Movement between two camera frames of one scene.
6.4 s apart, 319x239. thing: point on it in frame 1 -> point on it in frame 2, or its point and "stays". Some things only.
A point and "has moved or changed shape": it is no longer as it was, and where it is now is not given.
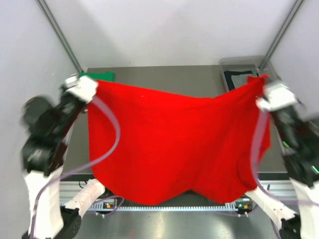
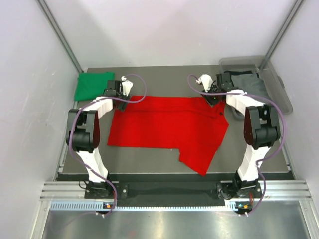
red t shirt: [168, 147] has moved or changed shape
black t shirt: [228, 74] stays
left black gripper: [65, 92] -> [121, 106]
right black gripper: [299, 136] -> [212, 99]
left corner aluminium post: [50, 16] stays
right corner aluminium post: [281, 33] stays
